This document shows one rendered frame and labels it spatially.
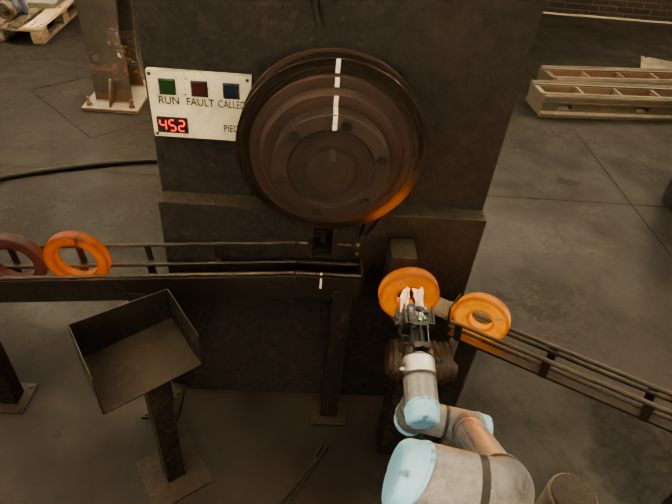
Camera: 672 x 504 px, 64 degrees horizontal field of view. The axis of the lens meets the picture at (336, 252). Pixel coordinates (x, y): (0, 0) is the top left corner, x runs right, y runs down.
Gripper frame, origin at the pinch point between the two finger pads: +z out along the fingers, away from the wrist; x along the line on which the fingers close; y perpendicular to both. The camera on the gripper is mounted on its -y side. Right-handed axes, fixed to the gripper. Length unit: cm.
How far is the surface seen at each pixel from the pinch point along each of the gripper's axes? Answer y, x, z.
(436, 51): 38, -2, 45
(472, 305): -10.1, -19.5, 2.1
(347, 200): 15.0, 17.6, 15.1
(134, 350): -23, 72, -10
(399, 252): -9.3, 0.0, 18.0
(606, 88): -151, -219, 305
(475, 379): -91, -47, 15
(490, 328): -14.5, -25.4, -2.3
